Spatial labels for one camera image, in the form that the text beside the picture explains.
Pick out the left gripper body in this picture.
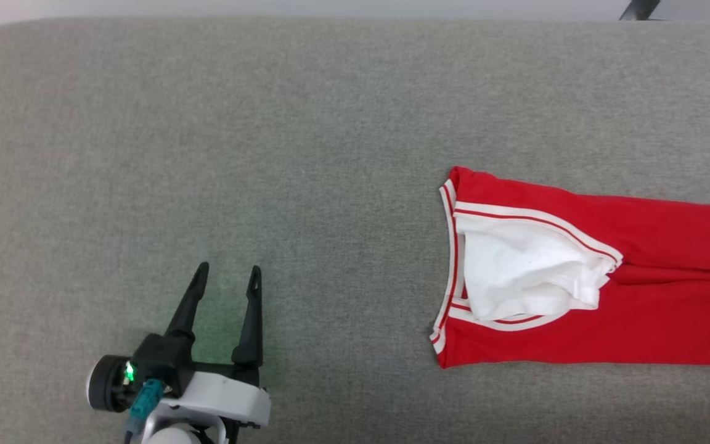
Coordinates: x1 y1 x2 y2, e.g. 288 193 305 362
139 363 272 444

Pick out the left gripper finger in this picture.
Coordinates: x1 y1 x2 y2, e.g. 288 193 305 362
231 266 264 366
166 262 210 347

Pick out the red and white shirt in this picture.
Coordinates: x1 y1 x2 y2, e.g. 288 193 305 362
429 166 710 369

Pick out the grey fabric sofa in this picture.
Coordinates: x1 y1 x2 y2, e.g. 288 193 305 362
0 17 710 444

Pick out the teal left camera connector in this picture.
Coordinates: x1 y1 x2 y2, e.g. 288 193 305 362
128 379 165 422

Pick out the dark metal post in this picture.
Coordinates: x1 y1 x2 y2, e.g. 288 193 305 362
619 0 662 21

